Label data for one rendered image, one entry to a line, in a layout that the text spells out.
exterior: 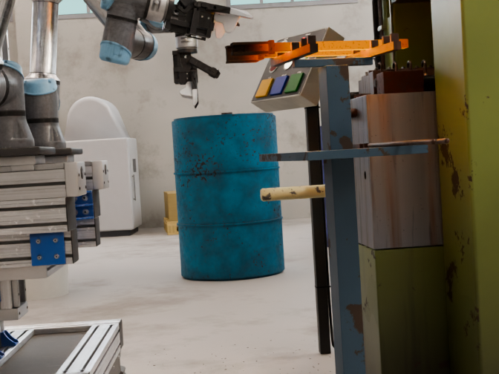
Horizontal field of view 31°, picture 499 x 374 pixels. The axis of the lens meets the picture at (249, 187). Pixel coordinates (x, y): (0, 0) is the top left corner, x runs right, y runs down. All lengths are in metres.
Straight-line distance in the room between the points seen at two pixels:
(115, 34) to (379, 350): 1.19
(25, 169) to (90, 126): 6.95
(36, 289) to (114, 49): 3.32
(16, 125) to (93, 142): 6.88
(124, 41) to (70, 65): 8.11
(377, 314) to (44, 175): 1.02
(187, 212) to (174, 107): 4.60
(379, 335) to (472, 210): 0.49
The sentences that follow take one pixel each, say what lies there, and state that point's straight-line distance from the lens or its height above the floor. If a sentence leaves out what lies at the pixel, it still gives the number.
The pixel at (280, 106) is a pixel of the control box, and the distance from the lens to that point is 3.38.
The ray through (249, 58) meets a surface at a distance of 2.37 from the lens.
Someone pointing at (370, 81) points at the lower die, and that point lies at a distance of 2.83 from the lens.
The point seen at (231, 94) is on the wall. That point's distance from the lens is 10.14.
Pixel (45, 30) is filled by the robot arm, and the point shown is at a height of 1.21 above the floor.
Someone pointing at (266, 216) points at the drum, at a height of 0.37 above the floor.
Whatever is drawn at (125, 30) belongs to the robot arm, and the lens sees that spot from 2.19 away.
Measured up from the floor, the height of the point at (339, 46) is 1.02.
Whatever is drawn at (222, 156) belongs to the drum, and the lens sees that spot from 5.49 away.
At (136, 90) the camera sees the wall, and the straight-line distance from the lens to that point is 10.18.
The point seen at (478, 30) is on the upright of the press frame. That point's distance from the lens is 2.46.
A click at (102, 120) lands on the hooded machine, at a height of 1.18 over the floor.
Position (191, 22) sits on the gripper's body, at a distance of 2.21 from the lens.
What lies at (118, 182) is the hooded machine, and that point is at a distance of 9.29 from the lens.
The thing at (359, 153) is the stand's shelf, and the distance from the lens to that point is 2.11.
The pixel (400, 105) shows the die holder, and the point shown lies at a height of 0.88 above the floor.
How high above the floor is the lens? 0.77
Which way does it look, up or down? 2 degrees down
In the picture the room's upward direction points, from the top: 3 degrees counter-clockwise
